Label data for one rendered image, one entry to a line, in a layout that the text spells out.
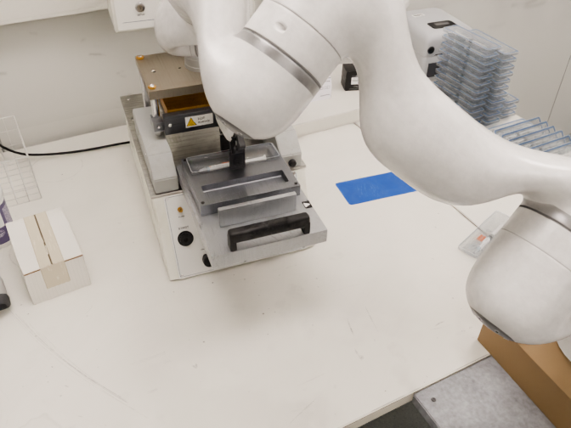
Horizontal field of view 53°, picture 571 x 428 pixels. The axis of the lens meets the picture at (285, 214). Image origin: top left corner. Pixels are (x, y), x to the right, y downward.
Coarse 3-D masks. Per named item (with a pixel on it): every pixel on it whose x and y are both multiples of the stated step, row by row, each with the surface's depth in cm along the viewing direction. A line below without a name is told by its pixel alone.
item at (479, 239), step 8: (496, 216) 140; (504, 216) 140; (488, 224) 137; (496, 224) 137; (472, 232) 135; (480, 232) 135; (488, 232) 135; (496, 232) 135; (464, 240) 133; (472, 240) 133; (480, 240) 133; (488, 240) 133; (464, 248) 131; (472, 248) 131; (480, 248) 131
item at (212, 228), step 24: (192, 216) 111; (216, 216) 107; (240, 216) 105; (264, 216) 107; (312, 216) 108; (216, 240) 102; (264, 240) 102; (288, 240) 103; (312, 240) 105; (216, 264) 100
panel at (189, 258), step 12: (168, 204) 120; (180, 204) 120; (168, 216) 120; (180, 216) 121; (180, 228) 122; (192, 228) 122; (192, 240) 123; (180, 252) 123; (192, 252) 124; (204, 252) 124; (180, 264) 123; (192, 264) 124; (180, 276) 124
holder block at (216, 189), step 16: (272, 160) 117; (192, 176) 113; (208, 176) 113; (224, 176) 113; (240, 176) 113; (256, 176) 114; (272, 176) 115; (288, 176) 113; (192, 192) 111; (208, 192) 111; (224, 192) 111; (240, 192) 109; (256, 192) 109; (272, 192) 110; (288, 192) 111; (208, 208) 106
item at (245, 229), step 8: (288, 216) 101; (296, 216) 101; (304, 216) 101; (256, 224) 99; (264, 224) 99; (272, 224) 99; (280, 224) 100; (288, 224) 100; (296, 224) 101; (304, 224) 102; (232, 232) 98; (240, 232) 98; (248, 232) 98; (256, 232) 99; (264, 232) 99; (272, 232) 100; (280, 232) 101; (304, 232) 103; (232, 240) 98; (240, 240) 99; (232, 248) 99
